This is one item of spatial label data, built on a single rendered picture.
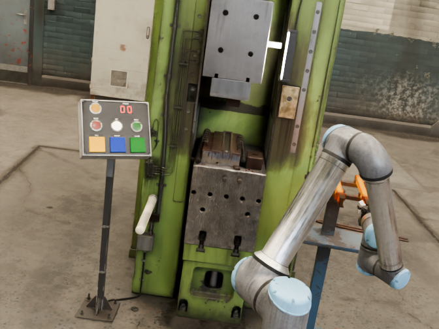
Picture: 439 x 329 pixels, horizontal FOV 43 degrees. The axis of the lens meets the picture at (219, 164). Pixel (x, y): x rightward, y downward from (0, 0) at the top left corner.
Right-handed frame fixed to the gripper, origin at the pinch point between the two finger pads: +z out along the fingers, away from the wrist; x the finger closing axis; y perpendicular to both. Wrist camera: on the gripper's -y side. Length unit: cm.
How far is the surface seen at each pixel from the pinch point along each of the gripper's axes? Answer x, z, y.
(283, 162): -39, 49, 2
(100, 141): -128, 3, -7
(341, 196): -12.0, -4.0, -2.0
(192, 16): -97, 43, -68
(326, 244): -13.0, 4.9, 26.5
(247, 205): -54, 27, 22
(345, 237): -2.8, 16.6, 26.3
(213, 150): -76, 31, -4
